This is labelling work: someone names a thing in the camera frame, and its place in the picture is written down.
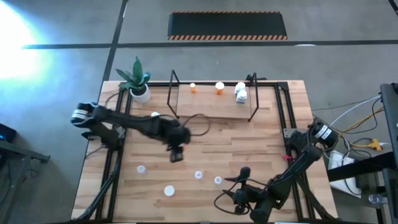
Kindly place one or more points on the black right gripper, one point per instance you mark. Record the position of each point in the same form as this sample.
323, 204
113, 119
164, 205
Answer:
242, 196

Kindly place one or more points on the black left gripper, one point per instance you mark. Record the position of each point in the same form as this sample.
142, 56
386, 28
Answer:
177, 135

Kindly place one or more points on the clear plastic pill bottle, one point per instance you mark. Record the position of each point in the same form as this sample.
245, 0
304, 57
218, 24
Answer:
218, 180

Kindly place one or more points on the clear bottle green label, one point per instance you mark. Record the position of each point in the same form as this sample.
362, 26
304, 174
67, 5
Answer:
198, 175

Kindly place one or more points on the small amber pill bottle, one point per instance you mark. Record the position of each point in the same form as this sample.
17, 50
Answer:
193, 88

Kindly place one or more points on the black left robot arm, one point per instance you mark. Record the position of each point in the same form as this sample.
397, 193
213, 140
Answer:
136, 123

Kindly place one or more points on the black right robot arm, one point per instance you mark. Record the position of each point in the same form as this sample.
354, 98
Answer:
295, 168

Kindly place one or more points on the green plant white pot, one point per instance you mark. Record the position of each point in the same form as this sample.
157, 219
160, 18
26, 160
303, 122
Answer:
143, 99

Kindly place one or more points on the white cap far left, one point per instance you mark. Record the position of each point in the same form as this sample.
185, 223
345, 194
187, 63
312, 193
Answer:
141, 169

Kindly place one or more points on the red clip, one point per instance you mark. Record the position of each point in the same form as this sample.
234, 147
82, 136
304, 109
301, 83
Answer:
287, 157

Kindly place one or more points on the clear bottle behind right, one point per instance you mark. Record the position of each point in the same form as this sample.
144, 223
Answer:
240, 86

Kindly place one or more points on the white power strip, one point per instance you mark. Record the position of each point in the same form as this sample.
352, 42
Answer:
337, 160

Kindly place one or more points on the black hazard-striped floor mat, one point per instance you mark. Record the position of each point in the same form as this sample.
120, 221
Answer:
227, 25

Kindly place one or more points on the black metal bar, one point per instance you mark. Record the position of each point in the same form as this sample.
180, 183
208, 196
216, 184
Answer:
360, 166

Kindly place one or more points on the clear glass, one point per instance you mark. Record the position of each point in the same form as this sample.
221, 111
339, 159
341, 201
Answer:
375, 199

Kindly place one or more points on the yellow power plug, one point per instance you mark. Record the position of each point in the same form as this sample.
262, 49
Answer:
374, 144

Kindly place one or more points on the black furniture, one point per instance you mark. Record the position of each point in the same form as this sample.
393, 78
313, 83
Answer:
25, 152

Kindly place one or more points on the black frame wooden shelf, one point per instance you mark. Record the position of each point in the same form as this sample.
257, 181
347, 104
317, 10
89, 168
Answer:
211, 105

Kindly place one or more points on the grey metal bracket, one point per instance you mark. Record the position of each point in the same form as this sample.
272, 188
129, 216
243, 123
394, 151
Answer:
287, 132

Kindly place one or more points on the black aluminium table frame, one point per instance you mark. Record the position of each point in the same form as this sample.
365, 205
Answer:
270, 83

